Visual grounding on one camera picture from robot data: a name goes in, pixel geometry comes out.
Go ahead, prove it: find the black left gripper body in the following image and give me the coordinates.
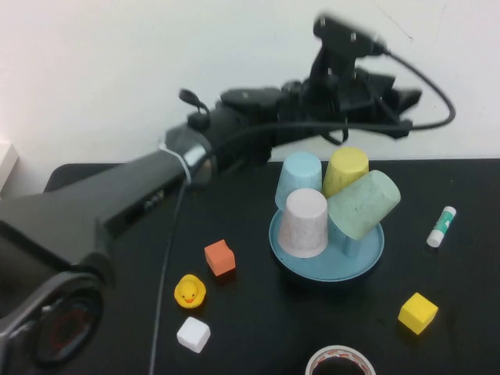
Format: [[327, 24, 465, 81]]
[[304, 58, 391, 134]]

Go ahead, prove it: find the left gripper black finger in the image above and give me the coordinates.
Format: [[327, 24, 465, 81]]
[[384, 90, 423, 116], [357, 69, 395, 97]]

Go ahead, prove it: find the pale green plastic cup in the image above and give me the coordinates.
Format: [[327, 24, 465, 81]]
[[327, 170, 402, 241]]

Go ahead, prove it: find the yellow plastic cup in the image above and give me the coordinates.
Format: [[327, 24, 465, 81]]
[[322, 146, 370, 198]]

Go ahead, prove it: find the light blue plastic cup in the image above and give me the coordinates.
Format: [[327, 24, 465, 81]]
[[275, 152, 323, 210]]

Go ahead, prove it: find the pale pink plastic cup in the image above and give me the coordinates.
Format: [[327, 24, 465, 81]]
[[277, 187, 329, 259]]

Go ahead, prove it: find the blue cup stand with posts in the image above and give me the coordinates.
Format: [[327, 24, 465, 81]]
[[268, 209, 386, 283]]

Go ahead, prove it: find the white and green glue stick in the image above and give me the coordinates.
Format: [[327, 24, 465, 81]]
[[426, 205, 457, 248]]

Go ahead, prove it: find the orange foam cube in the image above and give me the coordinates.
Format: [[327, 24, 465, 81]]
[[204, 239, 237, 277]]

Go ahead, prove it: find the yellow foam cube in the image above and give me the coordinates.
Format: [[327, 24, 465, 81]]
[[397, 291, 439, 335]]

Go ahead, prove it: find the yellow rubber duck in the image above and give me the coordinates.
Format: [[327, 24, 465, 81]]
[[173, 273, 207, 309]]

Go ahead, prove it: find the clear tape roll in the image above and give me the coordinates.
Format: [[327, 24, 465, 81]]
[[304, 345, 377, 375]]

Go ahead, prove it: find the white foam cube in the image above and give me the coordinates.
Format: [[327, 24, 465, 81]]
[[176, 316, 212, 354]]

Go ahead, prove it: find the black left camera cable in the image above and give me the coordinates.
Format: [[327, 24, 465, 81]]
[[148, 48, 457, 375]]

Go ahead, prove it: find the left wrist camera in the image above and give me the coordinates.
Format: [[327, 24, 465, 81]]
[[312, 13, 391, 59]]

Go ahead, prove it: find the short black left arm cable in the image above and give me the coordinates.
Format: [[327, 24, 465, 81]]
[[178, 88, 212, 126]]

